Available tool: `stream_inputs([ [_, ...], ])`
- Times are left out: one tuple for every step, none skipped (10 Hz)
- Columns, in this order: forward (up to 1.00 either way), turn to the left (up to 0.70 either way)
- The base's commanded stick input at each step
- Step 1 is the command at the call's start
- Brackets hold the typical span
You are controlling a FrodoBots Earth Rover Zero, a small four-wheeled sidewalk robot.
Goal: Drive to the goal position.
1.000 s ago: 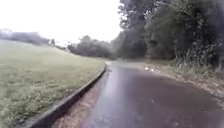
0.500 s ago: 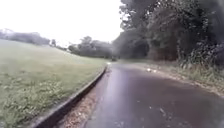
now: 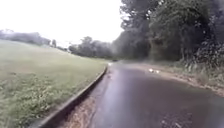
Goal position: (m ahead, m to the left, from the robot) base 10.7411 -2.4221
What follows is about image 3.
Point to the dark wet asphalt path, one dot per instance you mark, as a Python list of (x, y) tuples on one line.
[(146, 100)]

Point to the grey stone kerb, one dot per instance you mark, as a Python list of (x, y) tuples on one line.
[(71, 105)]

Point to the wood of trees and bushes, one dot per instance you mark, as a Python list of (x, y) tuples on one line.
[(166, 30)]

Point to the grass lawn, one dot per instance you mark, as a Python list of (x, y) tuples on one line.
[(36, 80)]

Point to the grass and dirt verge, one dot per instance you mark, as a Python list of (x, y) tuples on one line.
[(193, 75)]

